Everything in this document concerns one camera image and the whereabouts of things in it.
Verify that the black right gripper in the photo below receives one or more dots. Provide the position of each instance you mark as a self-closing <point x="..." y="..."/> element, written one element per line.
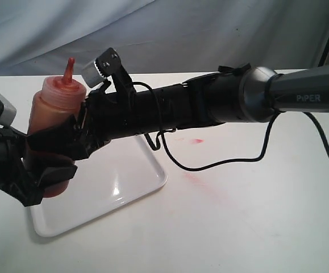
<point x="135" y="110"/>

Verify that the grey backdrop cloth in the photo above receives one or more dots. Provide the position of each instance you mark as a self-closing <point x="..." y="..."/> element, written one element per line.
<point x="38" y="37"/>

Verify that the red sauce squeeze bottle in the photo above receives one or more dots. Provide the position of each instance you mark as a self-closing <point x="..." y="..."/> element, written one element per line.
<point x="60" y="97"/>

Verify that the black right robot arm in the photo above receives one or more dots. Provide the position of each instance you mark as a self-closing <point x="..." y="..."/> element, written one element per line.
<point x="238" y="95"/>

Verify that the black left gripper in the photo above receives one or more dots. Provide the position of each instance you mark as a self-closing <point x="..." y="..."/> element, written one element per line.
<point x="15" y="180"/>

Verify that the white rectangular plastic tray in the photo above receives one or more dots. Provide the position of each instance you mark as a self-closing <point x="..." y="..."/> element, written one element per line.
<point x="122" y="172"/>

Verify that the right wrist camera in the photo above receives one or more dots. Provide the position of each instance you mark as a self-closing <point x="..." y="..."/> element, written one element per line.
<point x="108" y="64"/>

